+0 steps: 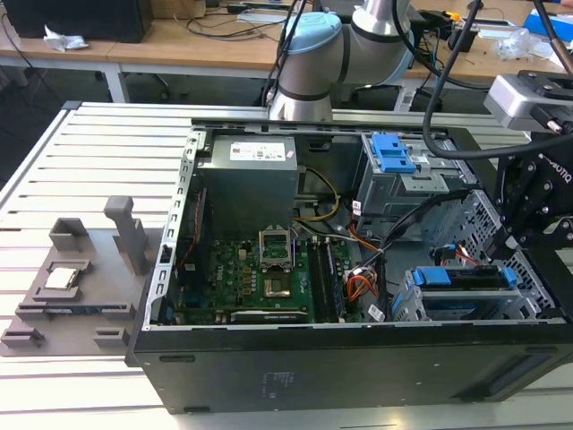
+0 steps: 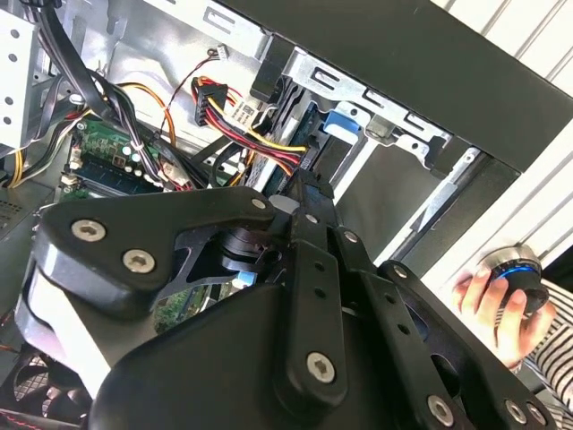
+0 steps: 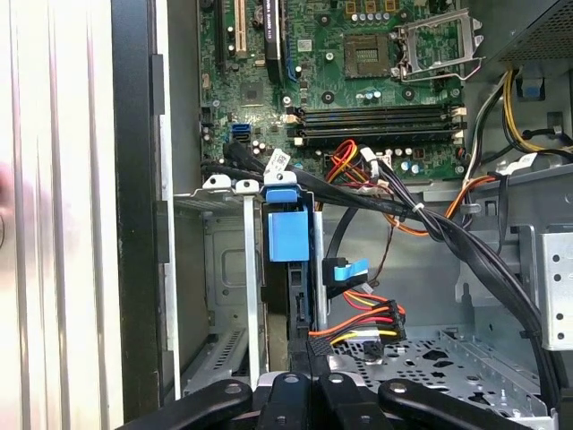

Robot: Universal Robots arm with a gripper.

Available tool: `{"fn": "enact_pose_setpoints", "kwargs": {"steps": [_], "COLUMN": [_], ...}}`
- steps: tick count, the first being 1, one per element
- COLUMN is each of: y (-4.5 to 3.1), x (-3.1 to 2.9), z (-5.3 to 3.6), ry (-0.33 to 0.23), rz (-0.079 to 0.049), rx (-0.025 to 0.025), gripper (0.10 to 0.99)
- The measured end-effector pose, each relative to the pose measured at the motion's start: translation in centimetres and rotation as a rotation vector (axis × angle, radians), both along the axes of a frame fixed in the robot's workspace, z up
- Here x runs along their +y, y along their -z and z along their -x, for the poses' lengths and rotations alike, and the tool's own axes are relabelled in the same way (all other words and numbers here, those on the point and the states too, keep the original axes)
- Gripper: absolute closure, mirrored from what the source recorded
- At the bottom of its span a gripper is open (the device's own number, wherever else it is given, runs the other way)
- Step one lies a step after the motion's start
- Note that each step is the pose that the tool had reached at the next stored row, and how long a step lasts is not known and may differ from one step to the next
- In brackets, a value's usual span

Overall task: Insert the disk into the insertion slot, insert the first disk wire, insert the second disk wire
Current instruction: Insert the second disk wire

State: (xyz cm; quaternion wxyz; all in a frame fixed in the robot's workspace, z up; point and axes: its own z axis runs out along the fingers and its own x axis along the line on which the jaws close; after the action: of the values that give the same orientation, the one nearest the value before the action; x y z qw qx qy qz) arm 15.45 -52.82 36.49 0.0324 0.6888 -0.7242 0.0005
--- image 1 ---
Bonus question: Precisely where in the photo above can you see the grey metal disk bay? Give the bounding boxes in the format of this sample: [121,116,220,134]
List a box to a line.
[389,250,556,322]

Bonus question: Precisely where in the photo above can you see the wooden desk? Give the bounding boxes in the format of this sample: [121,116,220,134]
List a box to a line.
[0,0,573,105]

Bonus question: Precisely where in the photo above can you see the black PC case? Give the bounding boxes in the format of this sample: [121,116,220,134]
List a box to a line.
[124,116,573,416]

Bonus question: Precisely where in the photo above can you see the green motherboard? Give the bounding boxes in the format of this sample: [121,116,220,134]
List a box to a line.
[176,236,359,324]

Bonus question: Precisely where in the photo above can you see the large black box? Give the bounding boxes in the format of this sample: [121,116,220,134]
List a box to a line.
[2,0,153,44]

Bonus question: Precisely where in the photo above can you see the CPU socket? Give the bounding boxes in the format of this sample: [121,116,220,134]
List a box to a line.
[261,275,293,300]

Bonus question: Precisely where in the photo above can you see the blue disk wire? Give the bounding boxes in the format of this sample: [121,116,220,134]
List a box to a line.
[430,242,487,266]

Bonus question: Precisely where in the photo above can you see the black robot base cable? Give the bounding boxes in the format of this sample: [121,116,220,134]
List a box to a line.
[262,0,310,108]

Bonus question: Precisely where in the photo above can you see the blue plastic latch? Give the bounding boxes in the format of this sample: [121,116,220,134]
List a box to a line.
[371,133,418,175]

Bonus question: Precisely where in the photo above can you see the orange wire bundle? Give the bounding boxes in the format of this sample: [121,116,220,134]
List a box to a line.
[344,271,381,302]

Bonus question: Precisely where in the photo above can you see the crumpled white paper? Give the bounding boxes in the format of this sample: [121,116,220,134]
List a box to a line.
[43,25,90,50]

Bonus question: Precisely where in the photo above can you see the clear plastic bag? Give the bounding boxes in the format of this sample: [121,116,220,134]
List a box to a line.
[494,27,545,62]

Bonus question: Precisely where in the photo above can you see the metal socket cover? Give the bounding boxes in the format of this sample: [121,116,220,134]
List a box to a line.
[258,227,295,272]

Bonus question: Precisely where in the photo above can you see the grey power supply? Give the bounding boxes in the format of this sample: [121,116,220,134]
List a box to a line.
[196,134,300,229]

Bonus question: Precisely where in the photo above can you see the black graphics card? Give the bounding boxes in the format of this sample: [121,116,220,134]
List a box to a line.
[230,308,310,324]

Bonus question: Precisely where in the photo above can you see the black cable bundle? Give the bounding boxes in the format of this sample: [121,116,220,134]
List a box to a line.
[374,190,471,310]

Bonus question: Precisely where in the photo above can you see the grey parts rack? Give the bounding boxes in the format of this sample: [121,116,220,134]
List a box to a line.
[0,195,156,357]

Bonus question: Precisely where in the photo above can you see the grey metal drive cage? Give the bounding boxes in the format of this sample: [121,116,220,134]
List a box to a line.
[360,133,475,234]

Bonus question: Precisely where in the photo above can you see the small black device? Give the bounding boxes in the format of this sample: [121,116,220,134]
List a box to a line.
[448,24,480,53]

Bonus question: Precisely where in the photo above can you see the blue cardboard box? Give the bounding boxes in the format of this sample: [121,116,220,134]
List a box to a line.
[523,8,573,46]

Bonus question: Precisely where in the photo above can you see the yellow and black wire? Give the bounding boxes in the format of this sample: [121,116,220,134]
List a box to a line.
[293,166,340,223]

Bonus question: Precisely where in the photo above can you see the silver CPU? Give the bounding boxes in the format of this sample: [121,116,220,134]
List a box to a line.
[43,267,79,290]

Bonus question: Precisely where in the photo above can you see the thick black camera cable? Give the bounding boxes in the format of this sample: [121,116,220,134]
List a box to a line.
[422,0,500,161]

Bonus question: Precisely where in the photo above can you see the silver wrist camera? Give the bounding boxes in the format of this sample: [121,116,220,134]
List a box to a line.
[483,73,546,131]

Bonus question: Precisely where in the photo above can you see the black RAM stick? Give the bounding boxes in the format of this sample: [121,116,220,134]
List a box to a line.
[325,239,346,320]

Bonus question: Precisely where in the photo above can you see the hard disk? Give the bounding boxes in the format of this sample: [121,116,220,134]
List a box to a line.
[414,264,517,314]

